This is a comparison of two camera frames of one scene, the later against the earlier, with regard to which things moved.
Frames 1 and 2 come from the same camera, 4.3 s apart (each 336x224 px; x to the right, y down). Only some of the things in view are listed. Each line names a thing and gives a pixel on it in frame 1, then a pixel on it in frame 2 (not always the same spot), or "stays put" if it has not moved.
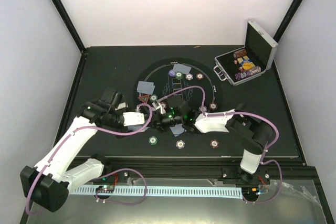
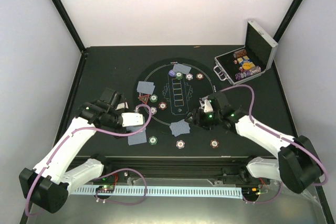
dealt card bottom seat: (177, 129) stays put
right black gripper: (159, 124) -> (198, 119)
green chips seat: (153, 98) stays put
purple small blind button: (171, 73) stays put
